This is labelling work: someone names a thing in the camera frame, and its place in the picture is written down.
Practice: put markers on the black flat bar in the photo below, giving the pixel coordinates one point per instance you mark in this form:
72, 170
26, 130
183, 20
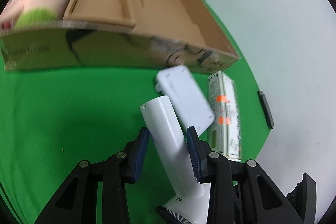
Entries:
265, 109

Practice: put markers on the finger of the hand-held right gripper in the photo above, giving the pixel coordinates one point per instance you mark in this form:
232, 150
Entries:
308, 197

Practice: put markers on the green tablecloth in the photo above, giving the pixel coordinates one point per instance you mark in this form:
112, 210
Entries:
52, 108

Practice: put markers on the green and white medicine box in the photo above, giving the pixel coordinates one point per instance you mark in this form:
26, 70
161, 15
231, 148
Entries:
225, 113

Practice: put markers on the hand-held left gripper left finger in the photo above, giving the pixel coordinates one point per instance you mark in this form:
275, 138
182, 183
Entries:
140, 153

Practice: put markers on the large cardboard box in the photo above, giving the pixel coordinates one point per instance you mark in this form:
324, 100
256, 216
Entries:
39, 50

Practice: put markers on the white flat plastic device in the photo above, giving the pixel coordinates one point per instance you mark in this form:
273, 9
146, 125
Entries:
186, 98

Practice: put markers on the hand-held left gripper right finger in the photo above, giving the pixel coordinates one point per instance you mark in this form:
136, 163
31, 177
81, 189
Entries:
195, 155

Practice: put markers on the white hair dryer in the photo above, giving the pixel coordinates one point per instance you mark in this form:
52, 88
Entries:
168, 129

